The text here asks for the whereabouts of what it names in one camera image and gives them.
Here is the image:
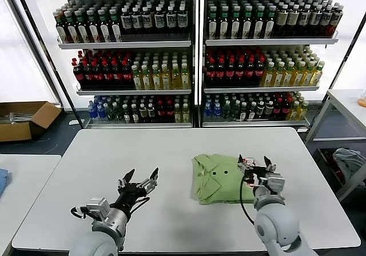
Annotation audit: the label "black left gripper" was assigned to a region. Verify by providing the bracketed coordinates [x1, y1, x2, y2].
[113, 167, 160, 211]

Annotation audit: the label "black storage crate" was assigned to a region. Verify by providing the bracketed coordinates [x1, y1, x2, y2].
[313, 147, 348, 194]

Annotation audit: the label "grey metal frame table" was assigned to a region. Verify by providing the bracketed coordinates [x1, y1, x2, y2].
[304, 89, 366, 202]

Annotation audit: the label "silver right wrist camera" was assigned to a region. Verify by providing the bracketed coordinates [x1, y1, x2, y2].
[264, 172, 286, 194]

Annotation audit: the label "grey metal parts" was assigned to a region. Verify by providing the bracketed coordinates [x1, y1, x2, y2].
[0, 111, 34, 125]

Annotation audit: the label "blue folded cloth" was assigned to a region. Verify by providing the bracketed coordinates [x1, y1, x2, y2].
[0, 168, 12, 198]

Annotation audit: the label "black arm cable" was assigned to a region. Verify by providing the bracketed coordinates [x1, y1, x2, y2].
[70, 206, 89, 218]
[239, 175, 257, 225]

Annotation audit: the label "grey metal shelf unit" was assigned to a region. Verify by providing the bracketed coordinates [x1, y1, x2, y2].
[198, 0, 358, 133]
[35, 0, 198, 130]

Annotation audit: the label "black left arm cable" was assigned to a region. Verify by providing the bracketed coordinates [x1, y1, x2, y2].
[70, 206, 89, 218]

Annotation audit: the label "brown cardboard box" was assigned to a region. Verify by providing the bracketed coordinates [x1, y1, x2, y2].
[0, 101, 62, 143]

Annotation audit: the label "small cola bottle red cap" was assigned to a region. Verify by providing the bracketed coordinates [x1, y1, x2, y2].
[156, 100, 166, 123]
[272, 97, 281, 119]
[280, 97, 290, 120]
[165, 100, 175, 123]

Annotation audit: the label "green polo shirt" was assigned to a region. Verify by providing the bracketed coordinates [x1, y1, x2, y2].
[190, 153, 260, 206]

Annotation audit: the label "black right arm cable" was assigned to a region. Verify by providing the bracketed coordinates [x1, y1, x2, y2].
[239, 175, 257, 225]

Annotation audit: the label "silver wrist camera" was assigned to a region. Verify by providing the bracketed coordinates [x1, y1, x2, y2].
[85, 198, 110, 219]
[264, 172, 286, 194]

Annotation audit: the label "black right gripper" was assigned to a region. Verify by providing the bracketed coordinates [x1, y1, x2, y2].
[237, 153, 277, 187]

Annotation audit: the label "pale grey clothes pile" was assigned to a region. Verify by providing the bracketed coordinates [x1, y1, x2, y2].
[331, 147, 366, 189]

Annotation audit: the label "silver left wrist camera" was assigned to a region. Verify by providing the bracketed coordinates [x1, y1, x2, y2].
[85, 198, 110, 219]

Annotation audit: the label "dark tea bottle green cap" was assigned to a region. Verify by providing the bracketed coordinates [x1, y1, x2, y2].
[74, 9, 89, 43]
[206, 6, 219, 39]
[109, 7, 122, 42]
[86, 9, 100, 43]
[264, 5, 276, 38]
[242, 5, 254, 39]
[230, 5, 242, 39]
[253, 5, 265, 39]
[218, 6, 230, 39]
[63, 10, 78, 43]
[98, 9, 111, 43]

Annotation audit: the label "dark tea bottle orange label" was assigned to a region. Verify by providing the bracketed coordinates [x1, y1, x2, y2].
[54, 9, 67, 43]

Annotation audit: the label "yellow tea bottle white cap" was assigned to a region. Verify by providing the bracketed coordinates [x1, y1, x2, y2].
[293, 61, 305, 87]
[132, 64, 143, 91]
[273, 61, 285, 87]
[311, 60, 325, 86]
[141, 64, 152, 91]
[160, 63, 171, 90]
[150, 63, 161, 90]
[260, 62, 275, 87]
[283, 61, 295, 87]
[180, 62, 191, 90]
[170, 62, 182, 90]
[302, 61, 315, 86]

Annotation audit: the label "red garment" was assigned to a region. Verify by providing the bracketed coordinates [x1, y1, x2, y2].
[331, 153, 345, 184]

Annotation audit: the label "dark bottle white label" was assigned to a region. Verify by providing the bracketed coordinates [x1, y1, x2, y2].
[165, 5, 177, 35]
[153, 6, 166, 35]
[130, 6, 143, 35]
[297, 4, 311, 37]
[141, 6, 153, 35]
[328, 3, 343, 35]
[120, 6, 132, 35]
[319, 3, 332, 36]
[176, 4, 188, 35]
[308, 4, 322, 37]

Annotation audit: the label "dark bottle beige label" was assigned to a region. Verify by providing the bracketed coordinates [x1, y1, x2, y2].
[276, 4, 288, 37]
[287, 4, 300, 37]

